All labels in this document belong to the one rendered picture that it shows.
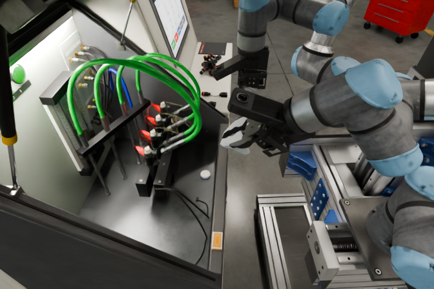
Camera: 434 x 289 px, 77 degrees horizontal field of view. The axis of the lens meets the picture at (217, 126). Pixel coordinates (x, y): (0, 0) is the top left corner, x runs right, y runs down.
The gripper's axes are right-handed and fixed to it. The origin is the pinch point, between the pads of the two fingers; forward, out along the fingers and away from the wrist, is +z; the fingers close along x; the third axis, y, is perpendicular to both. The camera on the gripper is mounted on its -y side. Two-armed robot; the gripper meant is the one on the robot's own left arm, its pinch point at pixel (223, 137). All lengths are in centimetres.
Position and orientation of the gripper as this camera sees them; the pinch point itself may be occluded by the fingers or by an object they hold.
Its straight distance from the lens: 63.7
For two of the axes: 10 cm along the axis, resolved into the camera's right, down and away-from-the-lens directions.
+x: 2.6, -8.0, 5.5
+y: 7.4, 5.3, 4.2
